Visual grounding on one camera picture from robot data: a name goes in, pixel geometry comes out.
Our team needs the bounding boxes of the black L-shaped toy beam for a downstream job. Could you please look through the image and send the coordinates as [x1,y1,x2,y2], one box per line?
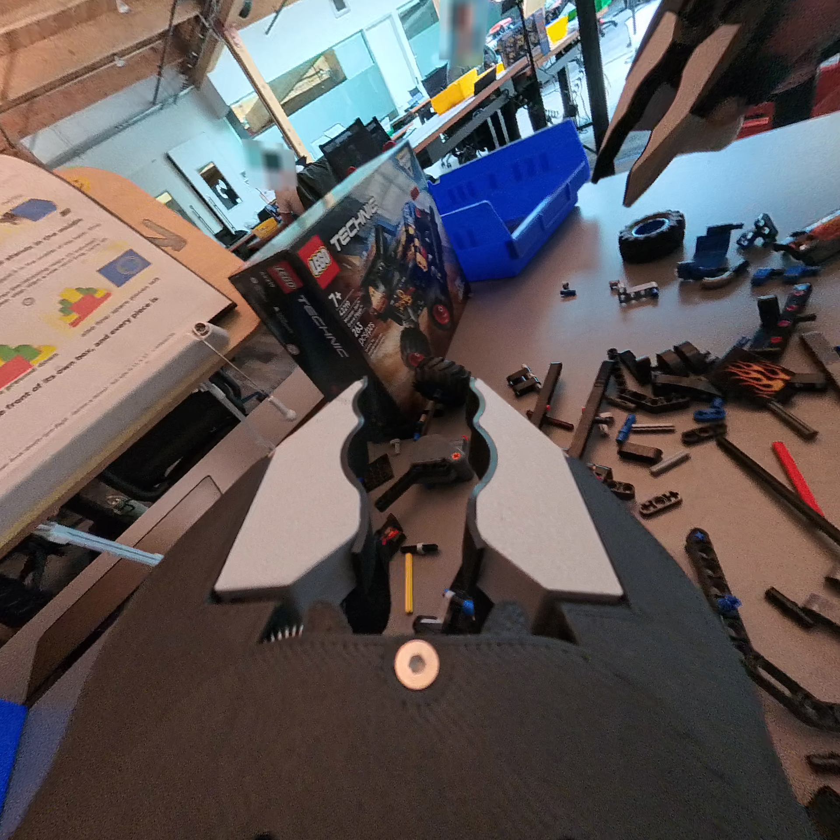
[755,283,815,362]

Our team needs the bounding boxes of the light grey desk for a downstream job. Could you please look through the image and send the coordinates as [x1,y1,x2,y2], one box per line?
[0,112,840,840]

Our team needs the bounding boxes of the blue plastic tray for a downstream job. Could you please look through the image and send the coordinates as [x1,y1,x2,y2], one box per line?
[0,700,30,815]

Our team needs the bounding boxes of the white document stand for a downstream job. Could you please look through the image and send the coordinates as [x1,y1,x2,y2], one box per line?
[0,155,303,565]

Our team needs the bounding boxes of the blue toy panel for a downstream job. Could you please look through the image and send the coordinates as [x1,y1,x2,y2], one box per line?
[679,224,742,280]

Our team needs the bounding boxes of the wooden table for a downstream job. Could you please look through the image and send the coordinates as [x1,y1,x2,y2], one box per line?
[407,33,578,158]

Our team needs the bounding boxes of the black orange flame toy panel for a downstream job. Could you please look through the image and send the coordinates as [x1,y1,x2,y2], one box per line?
[720,357,802,405]

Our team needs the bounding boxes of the printed instruction sheet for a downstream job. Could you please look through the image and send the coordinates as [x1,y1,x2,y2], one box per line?
[0,155,231,513]

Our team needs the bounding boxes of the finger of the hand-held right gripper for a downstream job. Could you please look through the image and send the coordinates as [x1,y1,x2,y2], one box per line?
[624,20,762,208]
[592,0,686,185]

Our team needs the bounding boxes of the red toy axle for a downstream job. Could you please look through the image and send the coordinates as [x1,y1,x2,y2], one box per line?
[772,440,821,513]

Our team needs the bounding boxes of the wooden beam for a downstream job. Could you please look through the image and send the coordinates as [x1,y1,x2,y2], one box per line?
[217,27,309,165]

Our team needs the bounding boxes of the grey toy motor block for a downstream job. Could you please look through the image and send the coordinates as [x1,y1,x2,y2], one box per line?
[374,440,476,513]

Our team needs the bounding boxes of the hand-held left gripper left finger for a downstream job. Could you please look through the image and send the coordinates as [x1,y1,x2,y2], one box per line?
[213,388,374,624]

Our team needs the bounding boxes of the long black toy axle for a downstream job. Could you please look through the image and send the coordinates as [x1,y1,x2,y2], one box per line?
[716,437,840,546]

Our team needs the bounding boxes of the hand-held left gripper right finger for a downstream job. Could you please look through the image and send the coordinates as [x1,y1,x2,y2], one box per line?
[466,381,626,626]

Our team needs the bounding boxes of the monster truck toy set box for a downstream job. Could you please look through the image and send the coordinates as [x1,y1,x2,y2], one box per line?
[230,142,471,401]

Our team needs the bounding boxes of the black metal pole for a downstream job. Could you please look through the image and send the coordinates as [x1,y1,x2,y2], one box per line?
[575,0,611,152]

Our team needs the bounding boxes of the black straight toy beam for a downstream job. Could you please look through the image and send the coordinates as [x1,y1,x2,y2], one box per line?
[567,361,615,460]

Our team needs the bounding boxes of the black angled toy beam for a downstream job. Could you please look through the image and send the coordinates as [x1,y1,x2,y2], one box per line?
[683,528,840,732]

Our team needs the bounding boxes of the yellow bin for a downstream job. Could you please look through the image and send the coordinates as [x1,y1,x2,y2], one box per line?
[431,66,480,112]

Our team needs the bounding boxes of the blue toy bracket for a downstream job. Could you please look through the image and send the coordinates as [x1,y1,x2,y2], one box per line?
[751,263,821,284]

